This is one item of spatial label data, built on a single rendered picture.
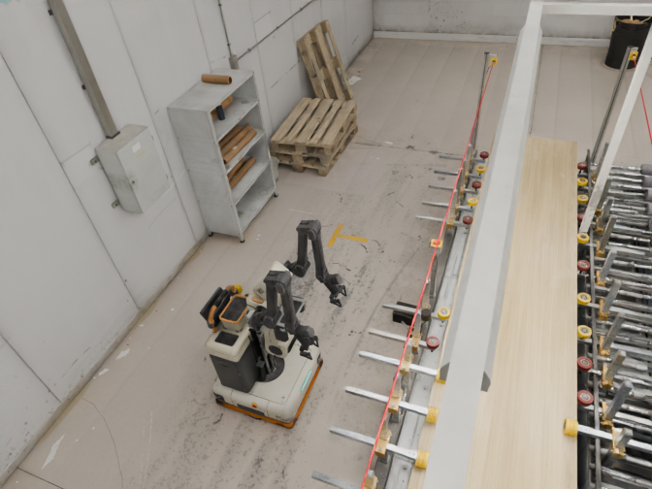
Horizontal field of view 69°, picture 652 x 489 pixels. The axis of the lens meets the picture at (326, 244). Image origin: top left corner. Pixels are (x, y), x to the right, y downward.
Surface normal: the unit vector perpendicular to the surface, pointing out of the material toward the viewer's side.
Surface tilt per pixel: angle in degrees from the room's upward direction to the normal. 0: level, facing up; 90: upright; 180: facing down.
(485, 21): 90
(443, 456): 0
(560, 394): 0
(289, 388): 0
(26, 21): 90
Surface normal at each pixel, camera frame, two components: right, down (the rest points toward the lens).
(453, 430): -0.09, -0.74
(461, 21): -0.36, 0.65
